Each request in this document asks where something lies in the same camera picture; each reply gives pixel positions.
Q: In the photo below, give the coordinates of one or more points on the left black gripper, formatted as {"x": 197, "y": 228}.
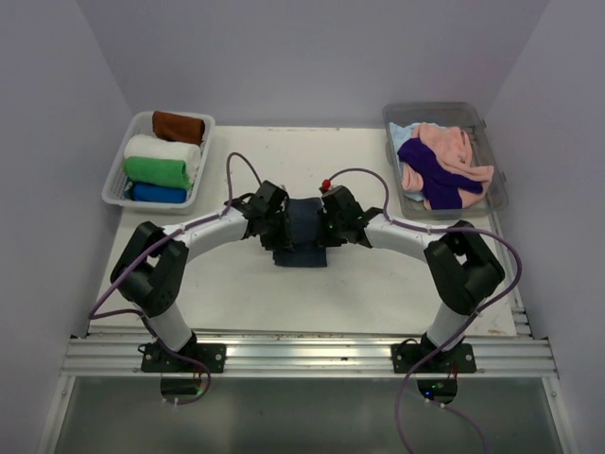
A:
{"x": 281, "y": 240}

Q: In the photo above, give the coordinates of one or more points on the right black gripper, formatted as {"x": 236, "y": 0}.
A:
{"x": 332, "y": 242}

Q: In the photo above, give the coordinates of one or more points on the dark grey-blue towel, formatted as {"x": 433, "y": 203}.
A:
{"x": 303, "y": 233}

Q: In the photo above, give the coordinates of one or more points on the brown towel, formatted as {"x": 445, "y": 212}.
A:
{"x": 173, "y": 127}

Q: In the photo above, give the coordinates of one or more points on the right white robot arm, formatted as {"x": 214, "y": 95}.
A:
{"x": 464, "y": 269}

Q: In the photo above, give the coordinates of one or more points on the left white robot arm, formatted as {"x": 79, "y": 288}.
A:
{"x": 150, "y": 270}

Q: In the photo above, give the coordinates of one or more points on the light blue towel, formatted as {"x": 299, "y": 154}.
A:
{"x": 399, "y": 135}

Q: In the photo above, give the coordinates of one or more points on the purple towel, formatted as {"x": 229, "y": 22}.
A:
{"x": 440, "y": 188}

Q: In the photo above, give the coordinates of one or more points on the clear grey plastic bin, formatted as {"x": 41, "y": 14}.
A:
{"x": 446, "y": 114}

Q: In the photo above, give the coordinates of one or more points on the blue rolled towel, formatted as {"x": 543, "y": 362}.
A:
{"x": 146, "y": 192}

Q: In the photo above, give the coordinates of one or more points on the green rolled towel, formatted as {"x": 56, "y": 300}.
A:
{"x": 162, "y": 172}

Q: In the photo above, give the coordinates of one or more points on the pink towel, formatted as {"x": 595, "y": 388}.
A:
{"x": 454, "y": 151}

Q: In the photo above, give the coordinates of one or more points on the white rolled towel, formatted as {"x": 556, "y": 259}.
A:
{"x": 147, "y": 146}

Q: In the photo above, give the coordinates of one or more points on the aluminium front rail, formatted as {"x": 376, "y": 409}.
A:
{"x": 121, "y": 353}

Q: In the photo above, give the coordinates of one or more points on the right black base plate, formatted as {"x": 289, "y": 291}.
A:
{"x": 416, "y": 357}

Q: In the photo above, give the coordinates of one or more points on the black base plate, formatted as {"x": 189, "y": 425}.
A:
{"x": 416, "y": 357}
{"x": 198, "y": 357}

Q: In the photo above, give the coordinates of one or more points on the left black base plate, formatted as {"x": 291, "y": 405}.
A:
{"x": 198, "y": 357}

